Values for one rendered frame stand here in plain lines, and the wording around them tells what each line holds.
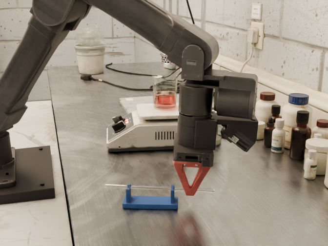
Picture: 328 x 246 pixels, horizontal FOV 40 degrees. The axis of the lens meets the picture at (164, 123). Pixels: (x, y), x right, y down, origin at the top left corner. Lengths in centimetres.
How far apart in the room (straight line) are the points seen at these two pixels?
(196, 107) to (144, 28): 15
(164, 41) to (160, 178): 33
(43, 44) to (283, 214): 51
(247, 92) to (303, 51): 62
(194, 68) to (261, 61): 85
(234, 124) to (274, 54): 73
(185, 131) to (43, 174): 33
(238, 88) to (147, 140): 40
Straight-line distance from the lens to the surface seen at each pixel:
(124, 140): 107
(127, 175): 96
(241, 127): 76
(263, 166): 103
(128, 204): 82
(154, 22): 73
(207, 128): 74
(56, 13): 78
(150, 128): 107
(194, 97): 73
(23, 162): 101
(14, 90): 88
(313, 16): 129
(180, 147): 76
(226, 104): 73
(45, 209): 85
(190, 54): 71
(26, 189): 88
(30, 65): 85
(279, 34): 145
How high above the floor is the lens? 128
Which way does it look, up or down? 17 degrees down
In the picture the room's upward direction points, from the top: straight up
